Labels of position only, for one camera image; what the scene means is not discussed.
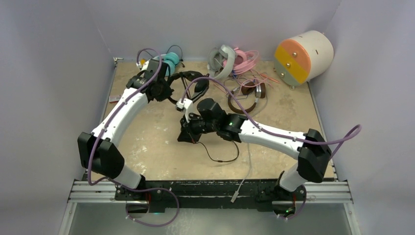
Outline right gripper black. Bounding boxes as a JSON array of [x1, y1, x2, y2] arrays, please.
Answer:
[[178, 112, 218, 145]]

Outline black headphones with cable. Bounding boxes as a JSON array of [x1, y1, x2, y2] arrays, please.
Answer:
[[165, 70, 241, 164]]

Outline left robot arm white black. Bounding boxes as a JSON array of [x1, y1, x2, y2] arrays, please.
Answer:
[[77, 59, 173, 200]]

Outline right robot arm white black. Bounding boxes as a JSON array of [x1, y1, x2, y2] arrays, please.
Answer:
[[176, 98, 331, 199]]

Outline teal white cat headphones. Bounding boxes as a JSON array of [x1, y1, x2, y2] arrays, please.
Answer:
[[161, 52, 180, 76]]

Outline grey white headphones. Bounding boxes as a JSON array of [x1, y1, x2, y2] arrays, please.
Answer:
[[207, 45, 236, 79]]

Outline brown headphones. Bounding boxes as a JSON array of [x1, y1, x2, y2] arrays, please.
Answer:
[[231, 81, 267, 113]]

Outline pink headphones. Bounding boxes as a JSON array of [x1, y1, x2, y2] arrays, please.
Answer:
[[231, 47, 260, 75]]

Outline small red white box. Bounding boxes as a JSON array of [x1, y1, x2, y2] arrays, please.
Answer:
[[108, 95, 122, 103]]

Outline round drawer cabinet orange yellow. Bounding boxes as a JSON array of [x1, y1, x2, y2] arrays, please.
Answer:
[[274, 30, 334, 87]]

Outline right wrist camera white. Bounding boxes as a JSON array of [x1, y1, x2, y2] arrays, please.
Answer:
[[176, 98, 194, 123]]

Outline white usb cable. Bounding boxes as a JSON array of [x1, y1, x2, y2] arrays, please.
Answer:
[[230, 144, 252, 204]]

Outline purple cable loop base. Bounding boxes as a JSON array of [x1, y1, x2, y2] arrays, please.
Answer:
[[125, 187, 180, 227]]

